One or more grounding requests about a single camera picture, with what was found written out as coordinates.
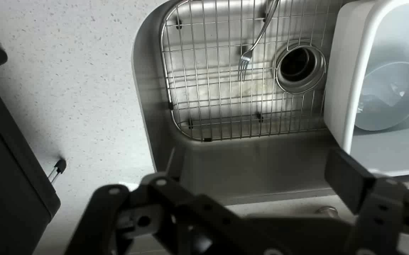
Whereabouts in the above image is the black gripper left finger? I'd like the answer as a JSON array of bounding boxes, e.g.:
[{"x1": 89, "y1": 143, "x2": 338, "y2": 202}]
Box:
[{"x1": 64, "y1": 172, "x2": 251, "y2": 255}]

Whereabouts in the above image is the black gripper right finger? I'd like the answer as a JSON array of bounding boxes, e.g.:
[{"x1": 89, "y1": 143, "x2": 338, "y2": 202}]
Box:
[{"x1": 324, "y1": 146, "x2": 409, "y2": 255}]

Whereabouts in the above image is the silver metal spoon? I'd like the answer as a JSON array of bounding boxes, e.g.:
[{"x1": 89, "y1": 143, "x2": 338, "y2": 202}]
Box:
[{"x1": 236, "y1": 0, "x2": 281, "y2": 83}]

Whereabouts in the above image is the stainless steel sink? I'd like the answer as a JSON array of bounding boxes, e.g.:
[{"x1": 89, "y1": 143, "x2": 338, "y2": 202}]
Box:
[{"x1": 130, "y1": 0, "x2": 409, "y2": 206}]

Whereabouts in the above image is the clear plastic bowl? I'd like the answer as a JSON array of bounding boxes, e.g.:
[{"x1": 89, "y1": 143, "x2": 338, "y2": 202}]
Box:
[{"x1": 355, "y1": 61, "x2": 409, "y2": 134}]

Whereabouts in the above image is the black steel dish rack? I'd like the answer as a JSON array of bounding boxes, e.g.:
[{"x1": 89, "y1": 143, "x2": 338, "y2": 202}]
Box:
[{"x1": 0, "y1": 47, "x2": 68, "y2": 255}]

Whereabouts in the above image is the white plastic wash tub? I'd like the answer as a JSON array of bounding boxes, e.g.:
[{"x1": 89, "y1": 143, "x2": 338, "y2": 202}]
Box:
[{"x1": 322, "y1": 0, "x2": 409, "y2": 179}]

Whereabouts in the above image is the round sink drain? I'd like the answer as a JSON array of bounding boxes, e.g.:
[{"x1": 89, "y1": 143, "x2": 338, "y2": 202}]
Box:
[{"x1": 270, "y1": 40, "x2": 329, "y2": 94}]

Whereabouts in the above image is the steel wire sink grid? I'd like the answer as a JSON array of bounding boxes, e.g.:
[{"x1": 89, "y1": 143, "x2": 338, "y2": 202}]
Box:
[{"x1": 159, "y1": 0, "x2": 338, "y2": 143}]

